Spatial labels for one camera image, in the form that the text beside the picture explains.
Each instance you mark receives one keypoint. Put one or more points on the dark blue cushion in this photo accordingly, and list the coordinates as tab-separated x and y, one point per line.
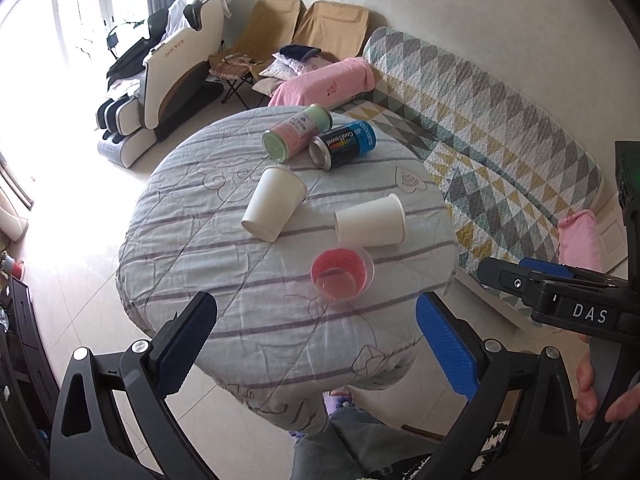
299	51

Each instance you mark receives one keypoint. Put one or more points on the person's right hand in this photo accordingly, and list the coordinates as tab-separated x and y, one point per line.
585	385

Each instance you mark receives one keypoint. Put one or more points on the patterned light pillow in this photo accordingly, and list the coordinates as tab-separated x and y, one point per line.
295	66

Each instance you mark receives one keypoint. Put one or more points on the blue and black canister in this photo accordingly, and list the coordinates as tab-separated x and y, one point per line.
345	144

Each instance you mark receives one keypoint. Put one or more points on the white towel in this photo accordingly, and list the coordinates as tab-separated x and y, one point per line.
177	15

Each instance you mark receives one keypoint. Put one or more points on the pink cushion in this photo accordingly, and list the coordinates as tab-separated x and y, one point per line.
580	240

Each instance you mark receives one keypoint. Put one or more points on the green and pink canister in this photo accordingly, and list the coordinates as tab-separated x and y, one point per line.
300	130

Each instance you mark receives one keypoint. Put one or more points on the round table with striped cloth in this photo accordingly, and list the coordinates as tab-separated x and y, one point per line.
225	260

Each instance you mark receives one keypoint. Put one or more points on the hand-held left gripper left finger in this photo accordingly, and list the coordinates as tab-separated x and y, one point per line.
187	330

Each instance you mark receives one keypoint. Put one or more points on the person's jeans leg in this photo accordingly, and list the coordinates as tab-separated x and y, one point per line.
350	442

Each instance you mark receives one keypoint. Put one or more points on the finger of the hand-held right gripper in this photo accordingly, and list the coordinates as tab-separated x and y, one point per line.
505	280
550	269

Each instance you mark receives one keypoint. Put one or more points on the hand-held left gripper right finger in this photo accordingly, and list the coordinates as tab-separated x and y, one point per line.
445	345

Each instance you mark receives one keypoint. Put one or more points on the tan folding chair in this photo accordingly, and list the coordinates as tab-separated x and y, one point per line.
270	25
332	27

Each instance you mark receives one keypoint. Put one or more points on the sofa with patchwork cover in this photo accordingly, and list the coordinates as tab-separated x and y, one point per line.
490	130

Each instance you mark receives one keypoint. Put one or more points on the pink towel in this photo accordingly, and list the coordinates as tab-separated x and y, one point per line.
325	82

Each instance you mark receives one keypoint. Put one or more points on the pink plastic cup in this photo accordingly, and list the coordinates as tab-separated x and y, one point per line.
340	265

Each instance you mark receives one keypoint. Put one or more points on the white massage chair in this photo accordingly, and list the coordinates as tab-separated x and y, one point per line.
170	75

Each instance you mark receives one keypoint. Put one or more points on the white paper cup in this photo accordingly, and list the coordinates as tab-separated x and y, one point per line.
272	202
370	220

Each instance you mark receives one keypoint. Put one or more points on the purple slipper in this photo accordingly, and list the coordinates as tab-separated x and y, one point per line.
339	402

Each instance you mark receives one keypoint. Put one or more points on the plaid cloth bundle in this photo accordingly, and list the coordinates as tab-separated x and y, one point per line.
232	64

